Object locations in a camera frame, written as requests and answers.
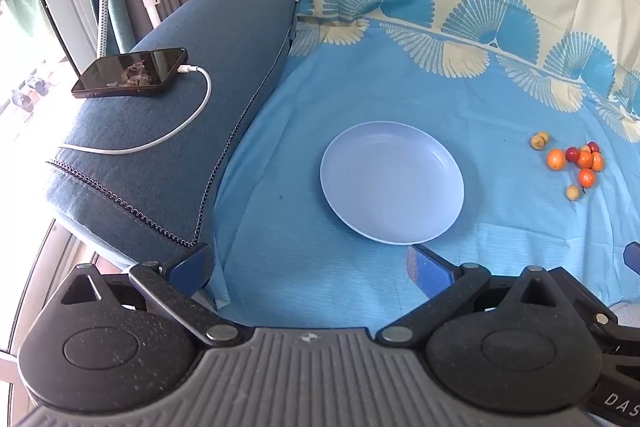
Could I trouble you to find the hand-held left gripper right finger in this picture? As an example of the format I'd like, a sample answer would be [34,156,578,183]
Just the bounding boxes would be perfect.
[376,244,621,348]

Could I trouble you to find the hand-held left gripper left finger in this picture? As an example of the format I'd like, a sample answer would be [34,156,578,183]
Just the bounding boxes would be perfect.
[60,243,241,348]

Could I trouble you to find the light blue plate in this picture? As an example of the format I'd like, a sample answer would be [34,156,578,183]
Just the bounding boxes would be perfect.
[320,121,466,246]

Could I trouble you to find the blue fan-print bed sheet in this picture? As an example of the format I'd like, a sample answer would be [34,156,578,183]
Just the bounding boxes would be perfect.
[205,0,640,333]

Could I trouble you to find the black smartphone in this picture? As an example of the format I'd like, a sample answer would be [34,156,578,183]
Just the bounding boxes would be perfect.
[71,48,188,100]

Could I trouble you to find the blue sofa armrest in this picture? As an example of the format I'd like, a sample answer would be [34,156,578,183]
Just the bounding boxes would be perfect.
[44,0,303,273]

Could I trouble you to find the white charging cable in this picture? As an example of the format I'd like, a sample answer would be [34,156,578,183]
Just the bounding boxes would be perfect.
[57,64,213,155]

